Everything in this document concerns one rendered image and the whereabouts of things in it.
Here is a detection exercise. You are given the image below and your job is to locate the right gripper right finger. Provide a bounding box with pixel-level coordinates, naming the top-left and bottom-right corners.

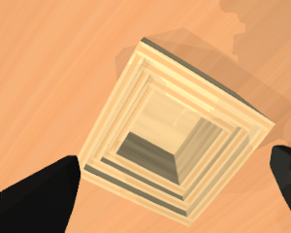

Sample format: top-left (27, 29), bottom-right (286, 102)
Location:
top-left (270, 145), bottom-right (291, 211)

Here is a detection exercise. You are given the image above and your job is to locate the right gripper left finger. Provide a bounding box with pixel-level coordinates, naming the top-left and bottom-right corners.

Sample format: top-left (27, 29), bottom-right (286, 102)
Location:
top-left (0, 155), bottom-right (81, 233)

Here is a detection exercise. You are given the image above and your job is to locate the wooden box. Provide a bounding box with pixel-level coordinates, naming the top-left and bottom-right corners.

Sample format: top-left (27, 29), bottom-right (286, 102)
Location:
top-left (79, 38), bottom-right (275, 226)
top-left (86, 59), bottom-right (251, 207)
top-left (103, 75), bottom-right (234, 191)

